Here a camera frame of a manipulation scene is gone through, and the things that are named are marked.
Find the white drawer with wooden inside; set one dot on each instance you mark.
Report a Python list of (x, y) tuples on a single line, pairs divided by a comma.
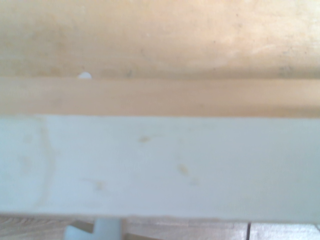
[(160, 162)]

